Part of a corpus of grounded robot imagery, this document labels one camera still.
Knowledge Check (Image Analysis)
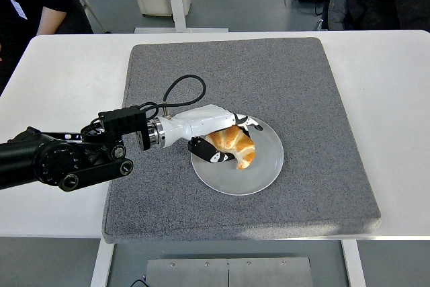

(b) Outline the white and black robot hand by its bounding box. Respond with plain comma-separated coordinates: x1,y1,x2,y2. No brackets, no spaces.
157,104,265,164

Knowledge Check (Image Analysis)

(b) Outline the golden croissant bread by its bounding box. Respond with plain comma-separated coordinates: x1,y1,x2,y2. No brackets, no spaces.
204,124,256,171

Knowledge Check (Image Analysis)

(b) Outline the pale grey round plate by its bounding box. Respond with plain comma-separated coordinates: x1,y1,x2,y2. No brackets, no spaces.
190,114,285,196

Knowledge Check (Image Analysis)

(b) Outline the grey metal plate with screws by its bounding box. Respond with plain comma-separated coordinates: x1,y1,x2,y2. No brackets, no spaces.
144,257,314,287

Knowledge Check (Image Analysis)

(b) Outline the grey felt mat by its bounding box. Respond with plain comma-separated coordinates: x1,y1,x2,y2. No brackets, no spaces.
101,36,383,245

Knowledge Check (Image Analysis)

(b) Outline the white table leg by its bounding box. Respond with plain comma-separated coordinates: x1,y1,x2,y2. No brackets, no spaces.
341,239,367,287
89,238,115,287

